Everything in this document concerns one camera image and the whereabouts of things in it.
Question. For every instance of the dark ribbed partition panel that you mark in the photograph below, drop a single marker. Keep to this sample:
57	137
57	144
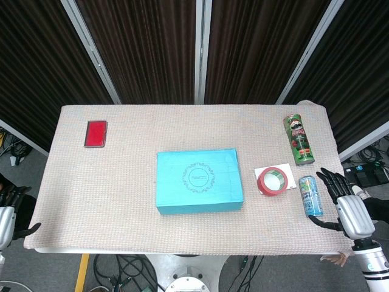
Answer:
36	67
358	76
252	51
146	51

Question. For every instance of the beige woven tablecloth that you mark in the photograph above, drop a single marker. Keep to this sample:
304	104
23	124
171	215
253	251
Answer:
121	197

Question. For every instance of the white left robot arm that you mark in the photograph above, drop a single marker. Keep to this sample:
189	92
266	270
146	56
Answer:
1	257

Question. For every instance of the white card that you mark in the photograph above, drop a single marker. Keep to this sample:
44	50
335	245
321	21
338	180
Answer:
288	169

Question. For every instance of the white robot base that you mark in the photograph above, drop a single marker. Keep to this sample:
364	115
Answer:
188	280

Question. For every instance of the blue drink can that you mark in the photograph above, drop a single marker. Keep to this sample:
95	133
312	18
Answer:
310	196

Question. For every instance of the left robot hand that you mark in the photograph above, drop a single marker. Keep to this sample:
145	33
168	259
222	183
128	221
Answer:
6	225

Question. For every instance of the red tape roll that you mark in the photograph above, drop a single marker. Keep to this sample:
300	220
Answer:
261	183

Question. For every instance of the red flat case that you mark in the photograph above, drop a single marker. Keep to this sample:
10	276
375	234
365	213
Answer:
95	134

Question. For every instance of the black power strip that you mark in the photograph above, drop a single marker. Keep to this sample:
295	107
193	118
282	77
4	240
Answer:
367	171

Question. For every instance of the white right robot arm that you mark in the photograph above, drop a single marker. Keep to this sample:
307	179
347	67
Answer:
375	264

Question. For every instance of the green Pringles can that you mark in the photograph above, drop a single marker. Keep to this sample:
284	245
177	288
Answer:
299	140

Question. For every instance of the light blue cardboard box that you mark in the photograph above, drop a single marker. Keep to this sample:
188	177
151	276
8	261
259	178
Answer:
197	179

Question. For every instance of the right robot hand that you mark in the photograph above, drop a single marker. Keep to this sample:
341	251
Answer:
354	216

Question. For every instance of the grey partition frame post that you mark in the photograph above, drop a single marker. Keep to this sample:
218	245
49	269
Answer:
202	51
91	51
310	51
364	141
21	137

